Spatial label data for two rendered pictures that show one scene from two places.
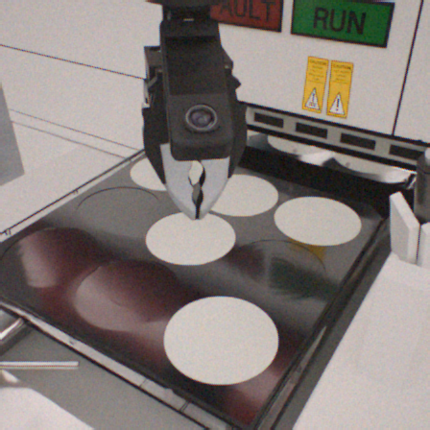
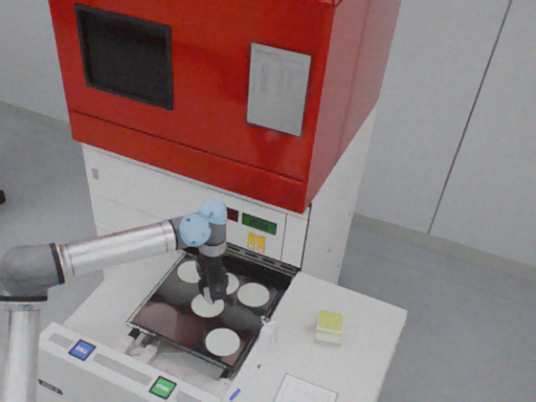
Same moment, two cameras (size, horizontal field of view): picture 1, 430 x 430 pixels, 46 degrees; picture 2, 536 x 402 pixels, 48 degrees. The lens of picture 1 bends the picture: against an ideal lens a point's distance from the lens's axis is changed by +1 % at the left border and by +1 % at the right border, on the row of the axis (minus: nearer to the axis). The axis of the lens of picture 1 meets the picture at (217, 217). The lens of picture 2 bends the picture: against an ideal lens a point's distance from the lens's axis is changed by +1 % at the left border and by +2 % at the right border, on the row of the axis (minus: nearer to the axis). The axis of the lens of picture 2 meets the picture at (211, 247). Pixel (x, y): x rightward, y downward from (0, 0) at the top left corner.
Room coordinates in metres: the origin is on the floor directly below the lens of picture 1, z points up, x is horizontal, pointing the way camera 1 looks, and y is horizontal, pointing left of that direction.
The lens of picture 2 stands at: (-0.79, 0.13, 2.29)
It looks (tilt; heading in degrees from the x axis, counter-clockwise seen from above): 42 degrees down; 355
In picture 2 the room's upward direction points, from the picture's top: 1 degrees clockwise
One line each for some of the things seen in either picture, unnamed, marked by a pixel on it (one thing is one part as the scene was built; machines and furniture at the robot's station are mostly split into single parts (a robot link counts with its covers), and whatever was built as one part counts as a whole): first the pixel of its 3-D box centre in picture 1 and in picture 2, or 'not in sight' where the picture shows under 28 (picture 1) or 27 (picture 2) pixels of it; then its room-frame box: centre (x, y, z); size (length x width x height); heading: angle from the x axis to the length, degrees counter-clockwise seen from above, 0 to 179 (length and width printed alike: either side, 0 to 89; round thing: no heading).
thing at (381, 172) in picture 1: (265, 162); (233, 263); (0.64, -0.07, 0.89); 0.44 x 0.02 x 0.10; 58
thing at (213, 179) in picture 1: (208, 167); not in sight; (0.42, 0.01, 1.01); 0.06 x 0.03 x 0.09; 11
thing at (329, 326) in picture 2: not in sight; (328, 327); (0.26, -0.30, 1.00); 0.07 x 0.07 x 0.07; 73
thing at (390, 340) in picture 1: (410, 280); (268, 330); (0.23, -0.12, 1.03); 0.06 x 0.04 x 0.13; 148
